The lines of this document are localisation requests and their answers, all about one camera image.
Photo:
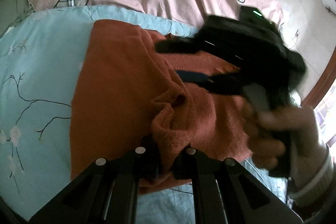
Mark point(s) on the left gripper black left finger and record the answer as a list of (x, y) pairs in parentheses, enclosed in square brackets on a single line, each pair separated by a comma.
[(106, 191)]

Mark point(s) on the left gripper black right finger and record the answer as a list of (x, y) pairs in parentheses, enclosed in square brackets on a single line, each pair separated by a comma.
[(225, 192)]

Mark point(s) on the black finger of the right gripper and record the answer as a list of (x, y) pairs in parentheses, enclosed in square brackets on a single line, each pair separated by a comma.
[(182, 46), (226, 84)]

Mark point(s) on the rust orange knit garment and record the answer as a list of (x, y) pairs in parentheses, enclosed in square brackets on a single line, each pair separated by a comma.
[(126, 90)]

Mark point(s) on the right forearm with sleeve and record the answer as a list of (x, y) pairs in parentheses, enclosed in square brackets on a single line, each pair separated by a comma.
[(312, 184)]

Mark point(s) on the person's right hand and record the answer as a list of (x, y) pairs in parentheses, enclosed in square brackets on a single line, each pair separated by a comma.
[(267, 129)]

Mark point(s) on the light blue floral quilt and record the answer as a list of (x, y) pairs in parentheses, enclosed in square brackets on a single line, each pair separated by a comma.
[(41, 59)]

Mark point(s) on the grey-green pillow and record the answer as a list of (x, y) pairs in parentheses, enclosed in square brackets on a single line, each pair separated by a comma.
[(13, 12)]

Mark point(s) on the wooden window frame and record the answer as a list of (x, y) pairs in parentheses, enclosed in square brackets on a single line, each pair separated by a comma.
[(323, 84)]

